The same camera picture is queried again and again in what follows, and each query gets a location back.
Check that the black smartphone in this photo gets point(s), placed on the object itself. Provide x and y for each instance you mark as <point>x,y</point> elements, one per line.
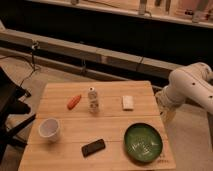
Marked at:
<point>92,147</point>

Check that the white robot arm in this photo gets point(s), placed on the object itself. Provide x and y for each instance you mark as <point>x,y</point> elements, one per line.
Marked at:
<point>193,82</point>

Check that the orange carrot toy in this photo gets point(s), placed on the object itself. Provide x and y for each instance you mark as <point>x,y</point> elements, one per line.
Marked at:
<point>73,102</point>

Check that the white plastic bottle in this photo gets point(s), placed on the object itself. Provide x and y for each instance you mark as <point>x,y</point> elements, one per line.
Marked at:
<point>93,100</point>

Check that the white cup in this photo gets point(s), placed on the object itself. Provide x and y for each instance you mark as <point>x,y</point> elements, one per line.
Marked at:
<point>49,129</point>

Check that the white sponge block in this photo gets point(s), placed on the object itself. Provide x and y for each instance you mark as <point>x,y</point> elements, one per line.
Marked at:
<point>127,103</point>

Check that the black chair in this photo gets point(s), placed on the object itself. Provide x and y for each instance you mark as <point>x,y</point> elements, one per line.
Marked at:
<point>10,104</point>

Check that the green bowl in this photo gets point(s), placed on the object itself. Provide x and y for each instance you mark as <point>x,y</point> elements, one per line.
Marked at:
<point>143,142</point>

